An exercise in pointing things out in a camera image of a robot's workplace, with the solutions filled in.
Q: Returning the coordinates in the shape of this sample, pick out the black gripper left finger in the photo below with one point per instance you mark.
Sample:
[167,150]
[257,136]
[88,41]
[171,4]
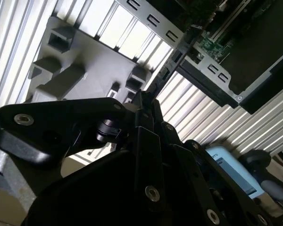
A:
[49,122]

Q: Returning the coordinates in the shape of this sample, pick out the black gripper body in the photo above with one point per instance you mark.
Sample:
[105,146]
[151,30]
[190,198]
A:
[89,195]

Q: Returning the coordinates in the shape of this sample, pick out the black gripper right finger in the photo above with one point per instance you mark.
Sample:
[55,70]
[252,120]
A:
[191,169]

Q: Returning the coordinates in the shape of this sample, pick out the blue RAM stick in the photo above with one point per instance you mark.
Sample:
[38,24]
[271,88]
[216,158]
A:
[179,55]

